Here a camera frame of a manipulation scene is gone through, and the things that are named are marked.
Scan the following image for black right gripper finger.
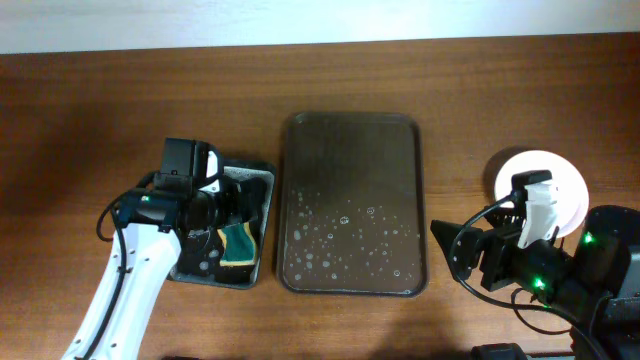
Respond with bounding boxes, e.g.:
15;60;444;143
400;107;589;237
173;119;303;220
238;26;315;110
430;220;484;280
487;207;523;228

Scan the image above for green yellow sponge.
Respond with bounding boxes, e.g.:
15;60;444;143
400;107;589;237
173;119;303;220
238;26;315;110
217;222;257;267

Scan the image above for white plate back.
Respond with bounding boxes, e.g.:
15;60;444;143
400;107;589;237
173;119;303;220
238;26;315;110
493;150;589;237

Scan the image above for large brown serving tray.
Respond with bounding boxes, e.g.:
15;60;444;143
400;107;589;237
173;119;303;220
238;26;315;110
277;111;429;298

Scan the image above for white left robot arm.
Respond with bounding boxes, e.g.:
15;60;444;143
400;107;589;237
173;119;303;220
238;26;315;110
64;177;268;359

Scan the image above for small black soapy tray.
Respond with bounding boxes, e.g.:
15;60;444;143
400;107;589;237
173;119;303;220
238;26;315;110
168;160;276;290

